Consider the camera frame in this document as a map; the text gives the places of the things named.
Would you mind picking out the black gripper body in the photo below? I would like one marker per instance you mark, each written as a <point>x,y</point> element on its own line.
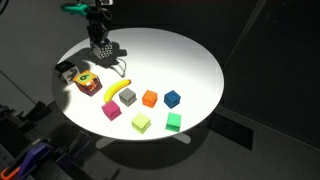
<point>96,28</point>

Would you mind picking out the dark soft block letter A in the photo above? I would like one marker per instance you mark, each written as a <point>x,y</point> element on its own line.
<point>66,71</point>

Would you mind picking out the orange soft block number nine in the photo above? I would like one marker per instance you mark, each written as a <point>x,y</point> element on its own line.
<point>88,83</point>

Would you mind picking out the yellow banana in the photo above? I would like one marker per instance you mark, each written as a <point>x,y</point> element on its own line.
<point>113,89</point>

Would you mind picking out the grey cube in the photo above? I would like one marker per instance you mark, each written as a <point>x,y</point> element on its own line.
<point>127,97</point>

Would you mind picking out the white round table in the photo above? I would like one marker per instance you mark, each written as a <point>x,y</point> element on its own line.
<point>156,60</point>

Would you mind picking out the magenta cube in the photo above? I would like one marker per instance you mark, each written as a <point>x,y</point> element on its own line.
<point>111,110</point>

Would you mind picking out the orange cube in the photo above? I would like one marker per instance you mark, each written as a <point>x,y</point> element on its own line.
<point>149,98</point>

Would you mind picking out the blue cube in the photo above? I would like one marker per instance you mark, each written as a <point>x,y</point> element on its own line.
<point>172,99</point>

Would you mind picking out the lime yellow cube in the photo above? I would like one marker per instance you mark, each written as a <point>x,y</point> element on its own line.
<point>141,123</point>

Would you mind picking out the green cube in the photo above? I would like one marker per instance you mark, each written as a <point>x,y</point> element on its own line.
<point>173,122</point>

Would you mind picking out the right blue orange clamp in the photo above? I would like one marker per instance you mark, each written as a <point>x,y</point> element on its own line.
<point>27,162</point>

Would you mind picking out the teal camera mount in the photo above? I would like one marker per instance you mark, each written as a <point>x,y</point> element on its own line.
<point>75,8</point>

